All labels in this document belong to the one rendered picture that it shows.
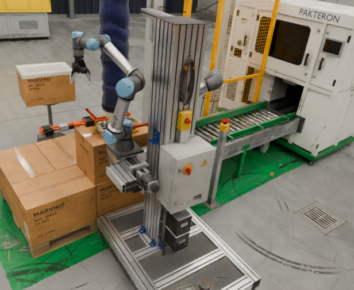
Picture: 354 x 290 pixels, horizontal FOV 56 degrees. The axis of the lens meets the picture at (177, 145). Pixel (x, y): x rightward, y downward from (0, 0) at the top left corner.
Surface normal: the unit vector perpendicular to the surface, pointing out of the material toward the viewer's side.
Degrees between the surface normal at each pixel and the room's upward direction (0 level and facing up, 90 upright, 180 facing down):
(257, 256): 0
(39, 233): 90
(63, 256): 0
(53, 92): 90
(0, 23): 90
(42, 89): 90
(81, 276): 0
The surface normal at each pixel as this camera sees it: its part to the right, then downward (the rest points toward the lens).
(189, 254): 0.09, -0.87
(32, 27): 0.56, 0.45
